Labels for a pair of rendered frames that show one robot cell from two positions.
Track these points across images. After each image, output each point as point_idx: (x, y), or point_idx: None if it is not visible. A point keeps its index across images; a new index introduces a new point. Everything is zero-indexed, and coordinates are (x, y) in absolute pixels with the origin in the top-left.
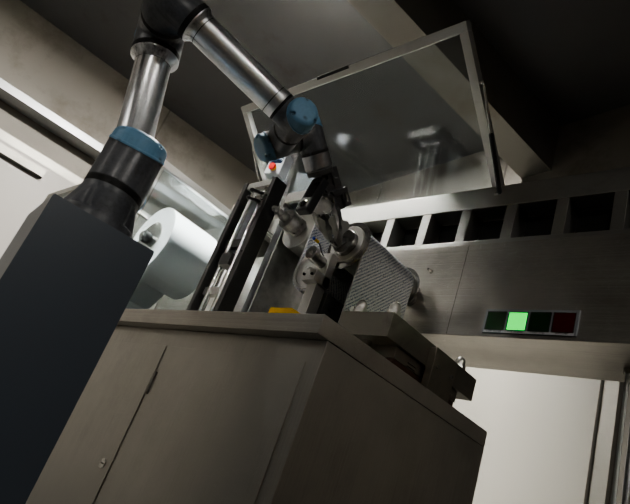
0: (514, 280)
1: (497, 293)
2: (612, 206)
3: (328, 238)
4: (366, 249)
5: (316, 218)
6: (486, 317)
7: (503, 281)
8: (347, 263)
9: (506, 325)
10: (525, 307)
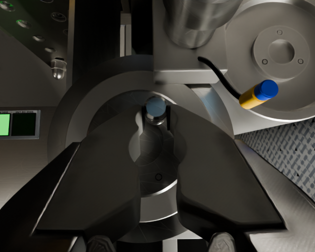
0: (11, 178)
1: (30, 160)
2: None
3: (177, 114)
4: (52, 121)
5: (286, 218)
6: (35, 127)
7: (24, 176)
8: (112, 68)
9: (9, 118)
10: None
